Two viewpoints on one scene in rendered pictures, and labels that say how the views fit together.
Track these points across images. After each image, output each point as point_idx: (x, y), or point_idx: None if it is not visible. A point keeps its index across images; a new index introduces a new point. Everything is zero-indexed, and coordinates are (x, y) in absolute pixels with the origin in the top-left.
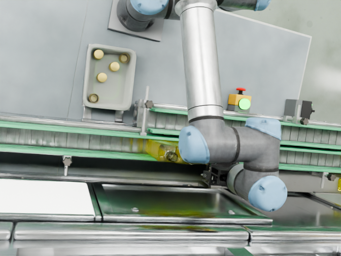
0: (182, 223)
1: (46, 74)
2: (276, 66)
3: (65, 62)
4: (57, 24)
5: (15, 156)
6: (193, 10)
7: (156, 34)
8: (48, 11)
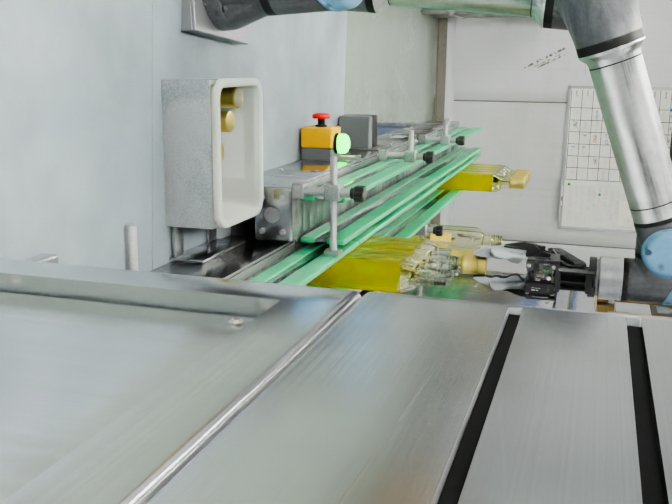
0: None
1: (115, 173)
2: (328, 59)
3: (137, 131)
4: (117, 34)
5: None
6: (639, 59)
7: (243, 31)
8: (102, 1)
